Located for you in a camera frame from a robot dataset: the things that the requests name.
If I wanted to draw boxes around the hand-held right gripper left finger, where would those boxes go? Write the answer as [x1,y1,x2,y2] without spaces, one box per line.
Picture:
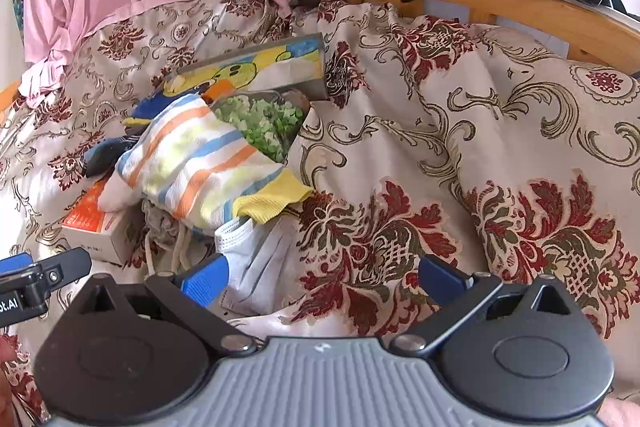
[75,252,259,356]

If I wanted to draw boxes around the grey drawstring bag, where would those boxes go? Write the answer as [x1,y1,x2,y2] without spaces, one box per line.
[140,199,222,279]

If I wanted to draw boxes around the orange and white carton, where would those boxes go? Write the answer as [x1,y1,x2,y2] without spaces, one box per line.
[60,174,147,266]

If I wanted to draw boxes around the white face mask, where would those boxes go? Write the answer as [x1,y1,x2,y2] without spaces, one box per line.
[215,214,302,315]

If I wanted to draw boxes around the green floral cloth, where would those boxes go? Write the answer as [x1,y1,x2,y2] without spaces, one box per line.
[212,90,311,166]

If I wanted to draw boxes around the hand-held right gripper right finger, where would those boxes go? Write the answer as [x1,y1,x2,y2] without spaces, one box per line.
[388,254,572,356]

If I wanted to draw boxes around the person's left hand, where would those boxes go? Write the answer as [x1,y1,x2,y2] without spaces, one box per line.
[0,338,14,413]

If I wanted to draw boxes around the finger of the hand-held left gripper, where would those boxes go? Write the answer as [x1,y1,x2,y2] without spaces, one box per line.
[29,249,94,294]
[0,253,32,279]

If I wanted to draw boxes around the floral patterned bedspread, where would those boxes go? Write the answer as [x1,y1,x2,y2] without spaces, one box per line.
[0,0,640,427]

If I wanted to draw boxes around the cartoon print storage box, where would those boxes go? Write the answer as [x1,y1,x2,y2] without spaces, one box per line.
[165,33,329,104]

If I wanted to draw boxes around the blue and yellow sock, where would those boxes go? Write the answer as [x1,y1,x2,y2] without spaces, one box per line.
[82,92,202,178]

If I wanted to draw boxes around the striped towel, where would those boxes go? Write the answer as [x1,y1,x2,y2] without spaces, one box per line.
[100,93,284,238]

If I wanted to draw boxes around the yellow cloth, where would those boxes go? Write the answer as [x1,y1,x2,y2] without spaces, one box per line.
[235,169,314,226]

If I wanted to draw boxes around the wooden bunk bed frame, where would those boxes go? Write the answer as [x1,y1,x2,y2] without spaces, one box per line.
[344,0,640,78]

